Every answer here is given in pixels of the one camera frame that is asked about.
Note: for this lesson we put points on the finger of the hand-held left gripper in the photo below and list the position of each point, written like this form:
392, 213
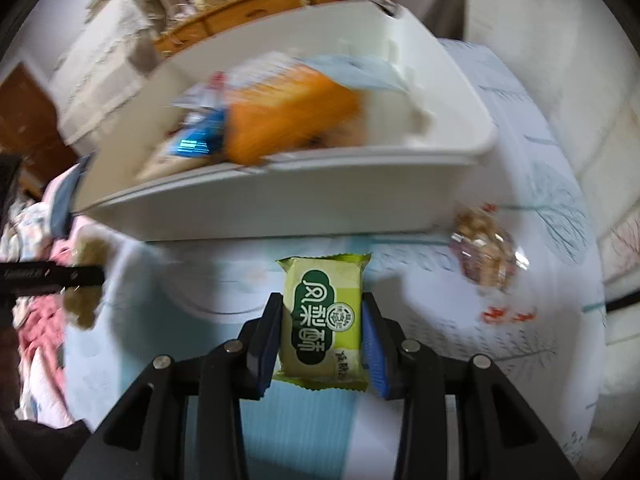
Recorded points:
45, 276

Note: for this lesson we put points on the wooden desk with drawers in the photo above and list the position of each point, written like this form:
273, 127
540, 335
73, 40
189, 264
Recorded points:
240, 15

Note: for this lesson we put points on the white leaf print sheet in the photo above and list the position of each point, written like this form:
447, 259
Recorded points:
575, 85

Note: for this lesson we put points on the floral cloth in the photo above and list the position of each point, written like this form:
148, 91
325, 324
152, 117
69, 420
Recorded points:
22, 232

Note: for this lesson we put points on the brown wooden cabinet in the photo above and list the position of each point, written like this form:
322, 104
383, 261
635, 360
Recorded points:
25, 120

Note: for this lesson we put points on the clear nut snack packet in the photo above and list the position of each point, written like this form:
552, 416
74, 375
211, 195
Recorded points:
482, 250

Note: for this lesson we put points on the green pastry snack packet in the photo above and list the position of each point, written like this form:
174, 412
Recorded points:
320, 320

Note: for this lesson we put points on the orange cookie packet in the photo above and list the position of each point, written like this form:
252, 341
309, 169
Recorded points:
285, 115

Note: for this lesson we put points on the clear rice cracker packet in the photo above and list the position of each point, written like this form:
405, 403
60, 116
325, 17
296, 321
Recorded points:
85, 310

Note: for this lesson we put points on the dark blue cloth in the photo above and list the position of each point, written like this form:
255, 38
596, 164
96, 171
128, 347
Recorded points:
60, 210

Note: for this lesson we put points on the pink blanket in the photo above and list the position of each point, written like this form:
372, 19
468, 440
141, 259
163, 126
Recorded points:
37, 330

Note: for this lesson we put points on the blue foil snack packet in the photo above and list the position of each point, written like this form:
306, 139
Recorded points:
192, 146

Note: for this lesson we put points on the white plastic storage box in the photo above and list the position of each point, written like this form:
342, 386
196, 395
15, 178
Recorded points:
280, 205

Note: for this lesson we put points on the beige sheer curtain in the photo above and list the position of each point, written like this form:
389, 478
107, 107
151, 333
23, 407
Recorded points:
100, 60

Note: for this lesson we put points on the white tree print tablecloth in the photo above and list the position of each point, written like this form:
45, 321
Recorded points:
450, 385

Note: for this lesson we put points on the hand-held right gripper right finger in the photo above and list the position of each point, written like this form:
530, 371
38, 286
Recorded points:
374, 355

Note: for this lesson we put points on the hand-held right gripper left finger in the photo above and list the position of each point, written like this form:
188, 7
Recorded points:
267, 355

